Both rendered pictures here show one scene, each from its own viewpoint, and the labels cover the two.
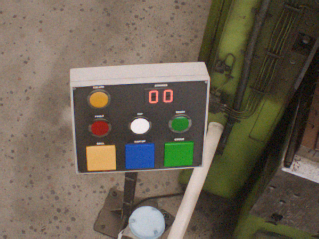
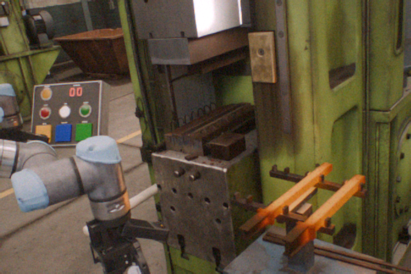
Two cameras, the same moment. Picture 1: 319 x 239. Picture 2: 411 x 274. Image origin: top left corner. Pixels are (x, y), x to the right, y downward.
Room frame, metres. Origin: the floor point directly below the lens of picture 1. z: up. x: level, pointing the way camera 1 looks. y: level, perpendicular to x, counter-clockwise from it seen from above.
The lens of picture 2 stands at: (-0.50, -1.37, 1.54)
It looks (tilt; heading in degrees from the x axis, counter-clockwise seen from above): 20 degrees down; 31
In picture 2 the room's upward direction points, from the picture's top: 8 degrees counter-clockwise
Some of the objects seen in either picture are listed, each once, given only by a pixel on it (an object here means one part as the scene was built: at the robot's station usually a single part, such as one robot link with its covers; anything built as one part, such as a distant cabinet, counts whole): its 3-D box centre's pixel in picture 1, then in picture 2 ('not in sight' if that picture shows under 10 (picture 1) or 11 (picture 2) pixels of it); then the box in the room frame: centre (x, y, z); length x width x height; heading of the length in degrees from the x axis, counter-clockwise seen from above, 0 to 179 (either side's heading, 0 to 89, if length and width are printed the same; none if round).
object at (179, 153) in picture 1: (178, 152); (84, 132); (0.70, -0.07, 1.01); 0.07 x 0.05 x 0.07; 105
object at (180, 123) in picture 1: (180, 123); (85, 110); (0.75, -0.05, 1.09); 0.05 x 0.03 x 0.04; 80
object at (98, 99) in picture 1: (98, 99); (46, 93); (0.74, 0.15, 1.16); 0.05 x 0.03 x 0.04; 80
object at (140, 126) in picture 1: (139, 126); (65, 111); (0.72, 0.04, 1.09); 0.05 x 0.03 x 0.04; 80
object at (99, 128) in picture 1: (99, 127); (44, 112); (0.70, 0.14, 1.09); 0.05 x 0.03 x 0.04; 80
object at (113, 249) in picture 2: not in sight; (115, 240); (0.02, -0.82, 1.07); 0.09 x 0.08 x 0.12; 154
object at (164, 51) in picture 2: not in sight; (204, 41); (0.99, -0.54, 1.32); 0.42 x 0.20 x 0.10; 170
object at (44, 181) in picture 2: not in sight; (46, 181); (-0.04, -0.75, 1.23); 0.11 x 0.11 x 0.08; 56
